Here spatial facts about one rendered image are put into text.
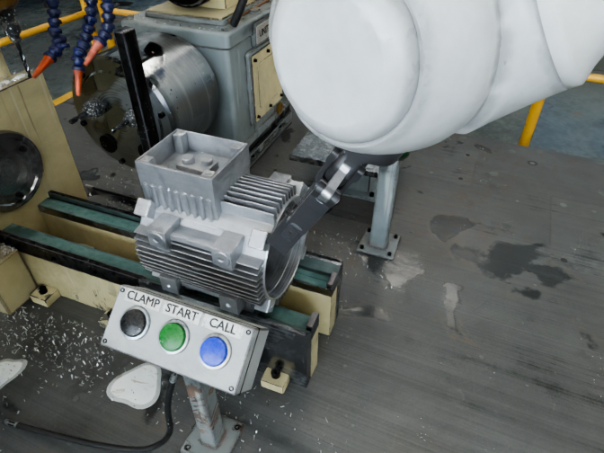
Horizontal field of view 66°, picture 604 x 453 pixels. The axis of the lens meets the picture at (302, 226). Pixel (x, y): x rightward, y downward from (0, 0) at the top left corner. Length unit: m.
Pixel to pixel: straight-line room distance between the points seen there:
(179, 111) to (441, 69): 0.83
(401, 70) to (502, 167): 1.20
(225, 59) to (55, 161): 0.42
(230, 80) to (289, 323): 0.62
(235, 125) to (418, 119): 1.00
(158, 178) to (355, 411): 0.45
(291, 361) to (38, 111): 0.66
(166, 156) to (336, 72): 0.55
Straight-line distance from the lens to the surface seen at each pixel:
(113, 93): 1.01
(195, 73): 1.04
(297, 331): 0.68
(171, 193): 0.65
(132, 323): 0.54
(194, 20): 1.17
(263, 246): 0.59
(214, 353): 0.50
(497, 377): 0.86
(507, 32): 0.20
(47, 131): 1.05
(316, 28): 0.19
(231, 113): 1.15
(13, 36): 0.84
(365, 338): 0.85
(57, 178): 1.08
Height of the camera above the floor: 1.47
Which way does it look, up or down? 39 degrees down
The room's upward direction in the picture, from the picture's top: straight up
